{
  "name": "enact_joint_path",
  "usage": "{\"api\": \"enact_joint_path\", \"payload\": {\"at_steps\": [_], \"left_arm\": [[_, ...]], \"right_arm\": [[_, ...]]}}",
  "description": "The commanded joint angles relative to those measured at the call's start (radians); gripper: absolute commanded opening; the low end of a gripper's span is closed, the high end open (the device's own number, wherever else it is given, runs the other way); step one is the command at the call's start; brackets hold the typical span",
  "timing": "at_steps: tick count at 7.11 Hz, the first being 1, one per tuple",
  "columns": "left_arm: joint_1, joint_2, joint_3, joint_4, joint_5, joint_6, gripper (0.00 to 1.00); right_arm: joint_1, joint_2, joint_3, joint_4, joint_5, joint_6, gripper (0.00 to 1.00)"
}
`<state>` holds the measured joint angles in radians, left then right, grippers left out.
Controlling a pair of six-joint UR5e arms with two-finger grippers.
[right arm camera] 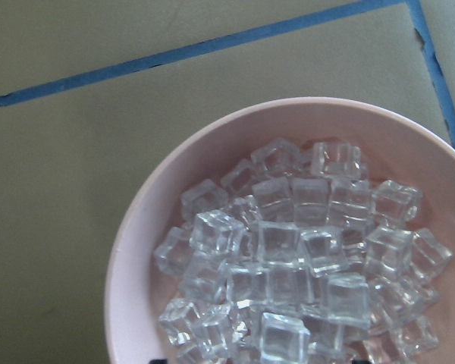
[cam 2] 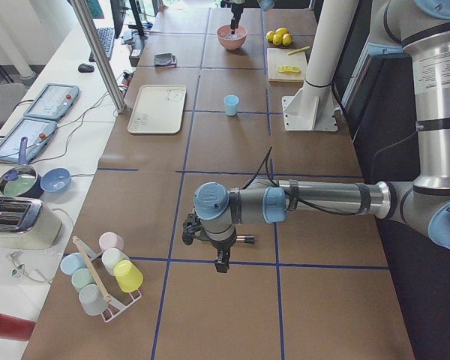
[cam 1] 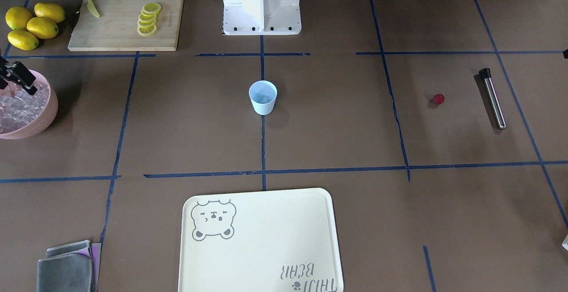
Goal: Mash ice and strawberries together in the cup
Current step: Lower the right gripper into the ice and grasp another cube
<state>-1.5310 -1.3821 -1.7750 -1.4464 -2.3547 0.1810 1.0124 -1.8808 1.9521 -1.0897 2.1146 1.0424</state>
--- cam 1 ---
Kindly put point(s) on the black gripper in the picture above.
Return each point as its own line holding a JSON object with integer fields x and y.
{"x": 17, "y": 74}

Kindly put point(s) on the pink bowl of ice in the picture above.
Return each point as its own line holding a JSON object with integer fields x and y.
{"x": 24, "y": 115}

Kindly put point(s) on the light blue plastic cup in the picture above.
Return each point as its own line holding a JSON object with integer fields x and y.
{"x": 263, "y": 94}

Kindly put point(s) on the whole yellow lemon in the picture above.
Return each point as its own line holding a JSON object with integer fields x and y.
{"x": 17, "y": 17}
{"x": 23, "y": 40}
{"x": 42, "y": 28}
{"x": 51, "y": 11}

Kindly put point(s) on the yellow-green plastic knife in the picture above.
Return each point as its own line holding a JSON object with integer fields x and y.
{"x": 93, "y": 9}

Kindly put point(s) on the wooden cutting board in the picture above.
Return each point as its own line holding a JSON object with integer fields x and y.
{"x": 116, "y": 28}

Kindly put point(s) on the lemon slices row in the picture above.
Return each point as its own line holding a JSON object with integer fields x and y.
{"x": 147, "y": 23}

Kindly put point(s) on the folded grey cloth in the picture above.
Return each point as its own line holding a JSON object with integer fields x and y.
{"x": 72, "y": 267}

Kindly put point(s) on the cream bear serving tray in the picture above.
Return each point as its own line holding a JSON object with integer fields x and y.
{"x": 268, "y": 241}

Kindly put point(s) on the red strawberry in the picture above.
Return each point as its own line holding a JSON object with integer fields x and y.
{"x": 438, "y": 99}

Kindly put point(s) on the steel muddler black tip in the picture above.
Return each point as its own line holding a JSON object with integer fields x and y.
{"x": 486, "y": 78}

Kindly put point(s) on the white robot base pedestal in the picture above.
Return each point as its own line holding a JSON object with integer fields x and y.
{"x": 261, "y": 17}

